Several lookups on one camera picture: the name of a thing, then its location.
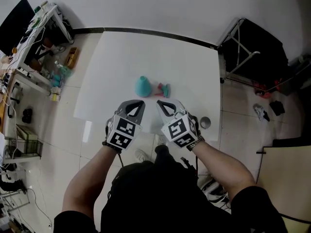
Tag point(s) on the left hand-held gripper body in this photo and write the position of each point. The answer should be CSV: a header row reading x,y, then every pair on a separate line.
x,y
124,132

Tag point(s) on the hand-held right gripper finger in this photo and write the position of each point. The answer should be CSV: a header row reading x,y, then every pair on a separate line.
x,y
160,113
178,104

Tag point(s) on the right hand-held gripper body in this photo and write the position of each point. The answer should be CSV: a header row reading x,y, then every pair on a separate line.
x,y
179,131

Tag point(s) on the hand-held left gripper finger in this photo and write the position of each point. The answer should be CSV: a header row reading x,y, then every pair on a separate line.
x,y
122,105
141,113

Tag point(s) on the pink teal spray nozzle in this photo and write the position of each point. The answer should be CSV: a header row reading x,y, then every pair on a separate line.
x,y
165,90

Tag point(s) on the teal spray bottle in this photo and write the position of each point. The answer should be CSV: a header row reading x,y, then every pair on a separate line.
x,y
143,88

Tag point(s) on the person's right forearm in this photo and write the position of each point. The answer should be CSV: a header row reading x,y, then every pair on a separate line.
x,y
223,173

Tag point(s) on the person's left forearm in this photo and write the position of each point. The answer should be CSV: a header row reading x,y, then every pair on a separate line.
x,y
85,183

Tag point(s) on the clear green plastic bottle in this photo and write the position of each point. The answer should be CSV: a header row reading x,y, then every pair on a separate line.
x,y
63,70

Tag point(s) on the metal wristwatch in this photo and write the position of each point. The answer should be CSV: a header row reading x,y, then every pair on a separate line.
x,y
195,144

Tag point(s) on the white table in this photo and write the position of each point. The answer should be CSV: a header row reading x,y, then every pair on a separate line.
x,y
145,54

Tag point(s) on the pale yellow container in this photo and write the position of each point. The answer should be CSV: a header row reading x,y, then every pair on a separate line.
x,y
54,94

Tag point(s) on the yellow wooden box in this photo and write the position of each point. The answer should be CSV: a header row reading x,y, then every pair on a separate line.
x,y
72,58

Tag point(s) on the teal container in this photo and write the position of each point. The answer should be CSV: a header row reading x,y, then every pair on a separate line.
x,y
56,80

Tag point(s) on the white and black device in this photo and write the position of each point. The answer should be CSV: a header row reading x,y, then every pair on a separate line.
x,y
215,193

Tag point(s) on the white and black cloth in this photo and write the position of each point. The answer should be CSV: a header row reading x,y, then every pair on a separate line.
x,y
260,111

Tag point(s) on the red plastic bag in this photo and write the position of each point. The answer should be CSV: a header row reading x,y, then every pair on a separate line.
x,y
261,91

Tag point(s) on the black dumbbell pair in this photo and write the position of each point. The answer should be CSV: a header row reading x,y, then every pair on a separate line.
x,y
27,115

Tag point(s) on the black folding cart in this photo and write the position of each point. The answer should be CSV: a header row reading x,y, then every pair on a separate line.
x,y
262,54

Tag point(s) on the black pouch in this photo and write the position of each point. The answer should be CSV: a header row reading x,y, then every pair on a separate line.
x,y
277,108

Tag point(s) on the white desk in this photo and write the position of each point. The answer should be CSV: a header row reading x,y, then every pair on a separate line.
x,y
31,57

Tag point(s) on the beige board with black edge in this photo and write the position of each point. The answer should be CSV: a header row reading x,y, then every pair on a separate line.
x,y
286,178

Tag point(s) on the cluttered wooden desk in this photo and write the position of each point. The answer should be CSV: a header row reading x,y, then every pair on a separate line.
x,y
3,110

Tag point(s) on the orange cup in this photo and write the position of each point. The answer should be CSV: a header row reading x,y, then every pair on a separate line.
x,y
14,50

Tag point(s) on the dark grey bin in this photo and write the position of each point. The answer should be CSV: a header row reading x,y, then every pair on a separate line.
x,y
300,71

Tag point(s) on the white jar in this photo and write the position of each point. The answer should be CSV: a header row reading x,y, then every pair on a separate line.
x,y
44,5

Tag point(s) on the green lidded jar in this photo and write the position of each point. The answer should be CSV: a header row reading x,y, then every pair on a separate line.
x,y
37,9

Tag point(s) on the black monitor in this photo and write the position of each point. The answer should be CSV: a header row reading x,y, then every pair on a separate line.
x,y
14,25

